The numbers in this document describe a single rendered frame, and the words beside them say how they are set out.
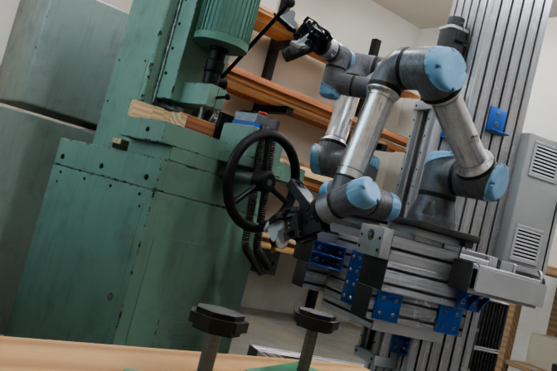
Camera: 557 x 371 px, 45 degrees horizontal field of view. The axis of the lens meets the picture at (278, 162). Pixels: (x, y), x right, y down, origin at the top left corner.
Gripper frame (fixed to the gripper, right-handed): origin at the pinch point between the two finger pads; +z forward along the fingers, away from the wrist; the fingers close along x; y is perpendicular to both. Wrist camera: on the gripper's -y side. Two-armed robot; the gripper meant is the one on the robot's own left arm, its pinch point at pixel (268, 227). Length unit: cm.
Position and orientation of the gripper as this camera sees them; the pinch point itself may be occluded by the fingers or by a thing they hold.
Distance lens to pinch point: 182.5
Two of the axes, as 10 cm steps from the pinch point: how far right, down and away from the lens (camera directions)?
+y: 1.2, 9.1, -4.1
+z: -7.0, 3.7, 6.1
